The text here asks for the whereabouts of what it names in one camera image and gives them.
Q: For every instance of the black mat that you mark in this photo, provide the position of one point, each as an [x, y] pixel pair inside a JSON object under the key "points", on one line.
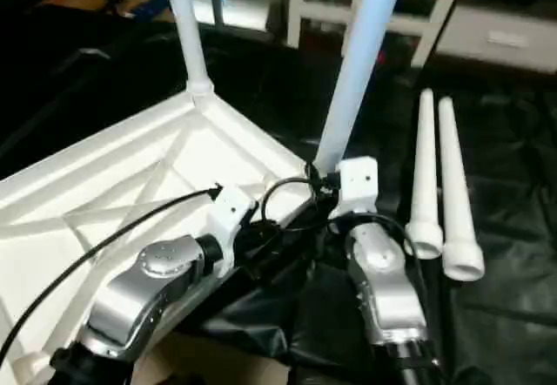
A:
{"points": [[496, 185]]}

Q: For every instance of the white plastic table leg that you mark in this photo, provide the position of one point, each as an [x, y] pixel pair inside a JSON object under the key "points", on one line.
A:
{"points": [[361, 54], [424, 176], [191, 28], [457, 202]]}

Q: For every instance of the white glass door cabinet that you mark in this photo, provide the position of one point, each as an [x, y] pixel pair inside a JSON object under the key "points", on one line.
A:
{"points": [[322, 2]]}

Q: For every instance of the white drawer unit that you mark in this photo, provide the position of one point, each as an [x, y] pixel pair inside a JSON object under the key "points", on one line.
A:
{"points": [[496, 38]]}

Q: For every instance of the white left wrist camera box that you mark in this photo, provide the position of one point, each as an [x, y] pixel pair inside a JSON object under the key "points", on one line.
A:
{"points": [[228, 215]]}

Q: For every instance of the white plastic table top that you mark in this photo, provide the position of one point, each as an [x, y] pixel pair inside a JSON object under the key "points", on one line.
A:
{"points": [[104, 193]]}

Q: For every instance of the blue box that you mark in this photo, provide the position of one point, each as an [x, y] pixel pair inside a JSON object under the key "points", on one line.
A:
{"points": [[150, 6]]}

